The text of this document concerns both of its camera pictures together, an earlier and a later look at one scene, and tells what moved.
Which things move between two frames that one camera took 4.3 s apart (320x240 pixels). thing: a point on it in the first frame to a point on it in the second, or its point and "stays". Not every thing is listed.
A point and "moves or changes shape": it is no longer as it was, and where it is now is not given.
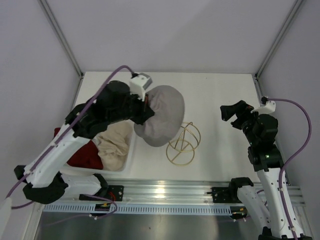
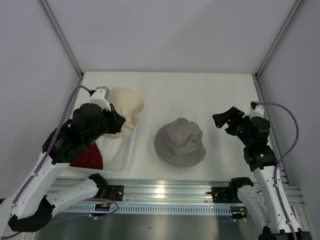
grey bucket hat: (168, 106) to (178, 143)
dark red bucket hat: (87, 156) stays
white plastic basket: (129, 169) stays
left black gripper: (144, 113) to (117, 120)
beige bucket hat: (113, 145) moves or changes shape
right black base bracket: (224, 195) stays
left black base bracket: (112, 193) stays
